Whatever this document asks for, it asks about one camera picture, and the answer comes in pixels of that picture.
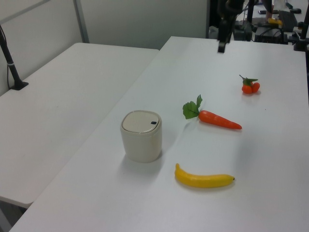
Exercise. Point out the orange toy carrot green leaves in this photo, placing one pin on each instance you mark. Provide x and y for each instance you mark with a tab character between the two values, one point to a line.
217	120

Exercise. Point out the beige lidded garbage bin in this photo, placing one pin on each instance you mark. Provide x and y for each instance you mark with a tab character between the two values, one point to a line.
141	145

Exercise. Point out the small yellow object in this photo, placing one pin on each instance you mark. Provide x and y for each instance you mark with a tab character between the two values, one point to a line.
275	21

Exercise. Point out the white side table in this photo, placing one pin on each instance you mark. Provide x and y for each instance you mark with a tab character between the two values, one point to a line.
60	108

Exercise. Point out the black camera pole with base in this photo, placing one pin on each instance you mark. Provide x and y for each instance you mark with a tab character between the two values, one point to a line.
13	70

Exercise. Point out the black upright pole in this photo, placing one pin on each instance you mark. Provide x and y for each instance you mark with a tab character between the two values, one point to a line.
250	12

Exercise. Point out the grey partition frame post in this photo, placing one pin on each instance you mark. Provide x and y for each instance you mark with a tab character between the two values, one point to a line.
80	21

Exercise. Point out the orange toy tangerine cluster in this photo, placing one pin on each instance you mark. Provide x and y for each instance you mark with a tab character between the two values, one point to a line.
246	89

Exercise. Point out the black equipment box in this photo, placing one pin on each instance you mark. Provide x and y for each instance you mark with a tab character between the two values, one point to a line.
270	35

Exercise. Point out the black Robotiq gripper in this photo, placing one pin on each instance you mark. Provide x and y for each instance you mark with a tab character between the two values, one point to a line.
229	7

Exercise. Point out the yellow toy banana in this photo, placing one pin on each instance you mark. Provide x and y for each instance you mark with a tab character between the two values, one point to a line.
202	181

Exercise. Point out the black tripod stand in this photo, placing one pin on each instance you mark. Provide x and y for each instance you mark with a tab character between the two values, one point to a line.
301	43

